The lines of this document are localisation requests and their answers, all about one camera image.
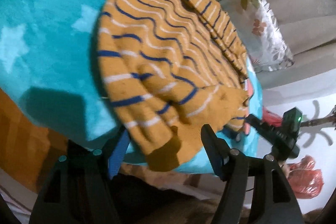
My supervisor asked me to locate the white floral ruffled pillow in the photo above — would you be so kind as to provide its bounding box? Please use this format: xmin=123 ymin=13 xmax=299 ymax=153
xmin=220 ymin=0 xmax=295 ymax=73

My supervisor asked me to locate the red plastic bag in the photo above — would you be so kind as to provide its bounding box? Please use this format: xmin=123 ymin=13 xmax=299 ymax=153
xmin=288 ymin=155 xmax=324 ymax=200

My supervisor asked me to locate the teal star cartoon blanket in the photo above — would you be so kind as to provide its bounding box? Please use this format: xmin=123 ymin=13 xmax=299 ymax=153
xmin=0 ymin=0 xmax=264 ymax=175

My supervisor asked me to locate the mustard striped knit sweater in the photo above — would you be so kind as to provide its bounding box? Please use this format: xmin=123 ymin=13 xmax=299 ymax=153
xmin=97 ymin=0 xmax=249 ymax=172

